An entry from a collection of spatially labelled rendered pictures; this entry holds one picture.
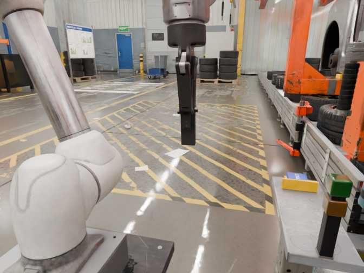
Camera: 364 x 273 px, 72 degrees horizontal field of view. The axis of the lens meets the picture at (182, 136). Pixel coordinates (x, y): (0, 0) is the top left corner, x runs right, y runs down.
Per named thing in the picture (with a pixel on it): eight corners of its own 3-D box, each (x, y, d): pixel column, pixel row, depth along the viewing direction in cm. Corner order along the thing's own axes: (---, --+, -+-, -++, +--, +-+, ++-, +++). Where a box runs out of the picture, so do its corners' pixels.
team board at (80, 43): (78, 85, 809) (70, 19, 749) (65, 85, 821) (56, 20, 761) (103, 81, 947) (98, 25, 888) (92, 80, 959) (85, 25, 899)
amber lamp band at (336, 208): (345, 218, 55) (349, 202, 54) (325, 216, 56) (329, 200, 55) (339, 208, 59) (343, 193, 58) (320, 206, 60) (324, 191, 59)
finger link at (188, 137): (195, 112, 52) (194, 112, 51) (195, 144, 54) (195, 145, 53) (181, 112, 52) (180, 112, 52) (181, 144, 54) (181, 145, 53)
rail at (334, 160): (369, 226, 115) (381, 183, 108) (346, 222, 117) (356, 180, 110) (287, 112, 343) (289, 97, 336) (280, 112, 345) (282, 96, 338)
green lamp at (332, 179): (350, 199, 54) (354, 182, 53) (330, 196, 55) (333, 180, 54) (343, 189, 58) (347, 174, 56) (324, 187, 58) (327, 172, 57)
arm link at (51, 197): (1, 255, 59) (-20, 169, 54) (55, 214, 76) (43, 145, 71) (60, 265, 56) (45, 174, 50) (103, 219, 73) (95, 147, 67)
